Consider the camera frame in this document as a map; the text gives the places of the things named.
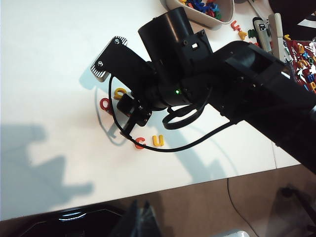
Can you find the black tool with white sticker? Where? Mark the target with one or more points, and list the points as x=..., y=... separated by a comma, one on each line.
x=261, y=29

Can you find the red letter q magnet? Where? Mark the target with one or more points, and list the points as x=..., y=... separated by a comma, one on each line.
x=101, y=103

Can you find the red letter magnet package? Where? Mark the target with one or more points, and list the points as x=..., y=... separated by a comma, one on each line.
x=296, y=49

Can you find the white grey floor object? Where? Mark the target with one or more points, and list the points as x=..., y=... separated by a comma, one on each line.
x=232, y=234

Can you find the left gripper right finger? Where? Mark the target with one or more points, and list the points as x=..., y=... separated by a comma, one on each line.
x=150, y=222

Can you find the black glossy robot base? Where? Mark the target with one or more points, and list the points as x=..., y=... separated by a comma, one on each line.
x=74, y=222

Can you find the black bag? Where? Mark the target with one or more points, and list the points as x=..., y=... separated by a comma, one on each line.
x=291, y=6

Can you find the orange letter c magnet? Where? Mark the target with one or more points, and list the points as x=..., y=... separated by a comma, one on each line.
x=137, y=143

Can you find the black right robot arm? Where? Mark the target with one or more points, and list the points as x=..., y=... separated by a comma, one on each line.
x=247, y=86

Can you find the beige grey handheld tool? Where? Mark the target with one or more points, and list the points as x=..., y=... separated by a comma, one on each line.
x=276, y=29

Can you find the blue letter magnet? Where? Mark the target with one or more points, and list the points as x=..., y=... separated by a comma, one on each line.
x=197, y=5

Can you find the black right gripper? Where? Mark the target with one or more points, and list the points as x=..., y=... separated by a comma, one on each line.
x=150, y=98

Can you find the green letter magnet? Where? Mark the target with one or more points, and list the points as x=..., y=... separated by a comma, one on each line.
x=218, y=16
x=251, y=33

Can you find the yellow letter u magnet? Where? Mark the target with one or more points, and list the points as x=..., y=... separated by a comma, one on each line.
x=158, y=145

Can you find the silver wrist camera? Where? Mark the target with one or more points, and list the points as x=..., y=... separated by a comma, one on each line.
x=98, y=71

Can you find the yellow letter p magnet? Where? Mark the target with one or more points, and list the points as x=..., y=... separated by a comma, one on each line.
x=119, y=91

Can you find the beige pulp tray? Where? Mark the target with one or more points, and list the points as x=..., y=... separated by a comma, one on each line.
x=209, y=21

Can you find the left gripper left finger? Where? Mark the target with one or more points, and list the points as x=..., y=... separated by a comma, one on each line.
x=132, y=222

